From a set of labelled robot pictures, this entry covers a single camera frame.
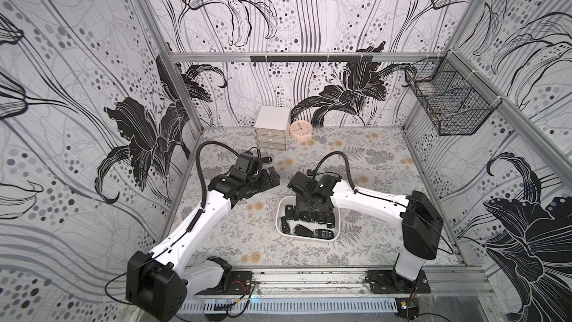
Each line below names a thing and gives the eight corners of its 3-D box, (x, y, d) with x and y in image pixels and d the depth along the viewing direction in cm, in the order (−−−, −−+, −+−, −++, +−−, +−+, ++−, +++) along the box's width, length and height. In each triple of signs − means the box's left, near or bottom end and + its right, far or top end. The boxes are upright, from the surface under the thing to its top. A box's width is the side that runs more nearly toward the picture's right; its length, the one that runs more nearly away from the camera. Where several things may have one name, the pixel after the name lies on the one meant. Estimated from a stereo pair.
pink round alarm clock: (290, 141, 116) (289, 136, 113) (290, 124, 124) (290, 120, 121) (313, 141, 116) (313, 136, 113) (312, 124, 124) (312, 120, 121)
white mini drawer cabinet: (257, 149, 112) (253, 130, 102) (263, 123, 125) (260, 104, 114) (286, 151, 111) (285, 132, 101) (290, 124, 124) (289, 105, 113)
